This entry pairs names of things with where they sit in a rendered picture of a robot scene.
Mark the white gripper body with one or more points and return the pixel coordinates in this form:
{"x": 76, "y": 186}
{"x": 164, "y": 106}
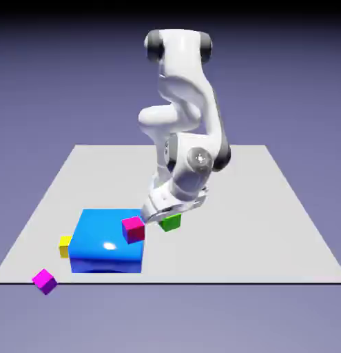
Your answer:
{"x": 164, "y": 205}

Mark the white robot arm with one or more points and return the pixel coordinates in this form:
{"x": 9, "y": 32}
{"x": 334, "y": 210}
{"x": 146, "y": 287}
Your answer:
{"x": 184, "y": 82}

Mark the small green cube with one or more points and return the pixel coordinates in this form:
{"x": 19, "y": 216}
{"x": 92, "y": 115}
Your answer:
{"x": 170, "y": 222}

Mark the small crimson cube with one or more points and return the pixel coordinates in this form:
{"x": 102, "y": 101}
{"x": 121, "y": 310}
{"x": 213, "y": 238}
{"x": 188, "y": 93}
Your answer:
{"x": 133, "y": 230}

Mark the small yellow cube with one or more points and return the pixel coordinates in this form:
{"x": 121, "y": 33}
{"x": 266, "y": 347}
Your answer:
{"x": 64, "y": 245}

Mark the small magenta cube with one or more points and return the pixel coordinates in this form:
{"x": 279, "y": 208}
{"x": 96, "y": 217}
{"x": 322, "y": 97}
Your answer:
{"x": 45, "y": 281}

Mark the large blue box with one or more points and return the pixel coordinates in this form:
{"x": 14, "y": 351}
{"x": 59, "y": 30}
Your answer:
{"x": 104, "y": 242}

